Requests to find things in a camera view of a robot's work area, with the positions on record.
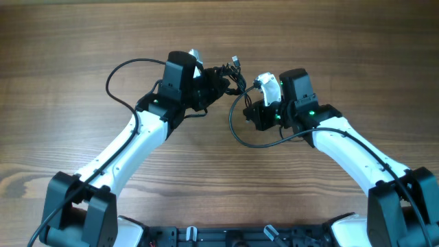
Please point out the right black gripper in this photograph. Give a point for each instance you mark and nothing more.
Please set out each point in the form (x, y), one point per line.
(259, 115)

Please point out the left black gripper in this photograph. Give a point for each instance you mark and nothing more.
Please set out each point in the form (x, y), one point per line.
(215, 91)

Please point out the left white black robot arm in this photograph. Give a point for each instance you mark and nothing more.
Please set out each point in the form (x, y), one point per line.
(81, 209)

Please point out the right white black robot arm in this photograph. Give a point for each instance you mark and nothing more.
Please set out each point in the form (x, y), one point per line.
(402, 202)

